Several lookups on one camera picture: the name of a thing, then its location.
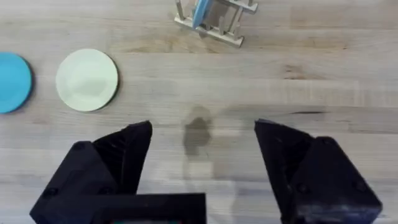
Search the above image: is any pale green round plate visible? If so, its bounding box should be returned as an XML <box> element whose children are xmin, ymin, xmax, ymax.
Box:
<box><xmin>55</xmin><ymin>48</ymin><xmax>119</xmax><ymax>113</ymax></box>

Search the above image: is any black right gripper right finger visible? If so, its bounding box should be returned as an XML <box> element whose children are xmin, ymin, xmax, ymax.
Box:
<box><xmin>254</xmin><ymin>119</ymin><xmax>383</xmax><ymax>224</ymax></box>

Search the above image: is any blue round plate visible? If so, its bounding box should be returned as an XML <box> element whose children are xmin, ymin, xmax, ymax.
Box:
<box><xmin>0</xmin><ymin>52</ymin><xmax>34</xmax><ymax>114</ymax></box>
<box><xmin>192</xmin><ymin>0</ymin><xmax>215</xmax><ymax>30</ymax></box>

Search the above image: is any small wooden peg rack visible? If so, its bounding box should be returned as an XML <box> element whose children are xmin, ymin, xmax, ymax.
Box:
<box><xmin>173</xmin><ymin>0</ymin><xmax>259</xmax><ymax>49</ymax></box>

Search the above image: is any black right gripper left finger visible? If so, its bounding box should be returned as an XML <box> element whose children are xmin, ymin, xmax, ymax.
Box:
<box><xmin>29</xmin><ymin>120</ymin><xmax>154</xmax><ymax>224</ymax></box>

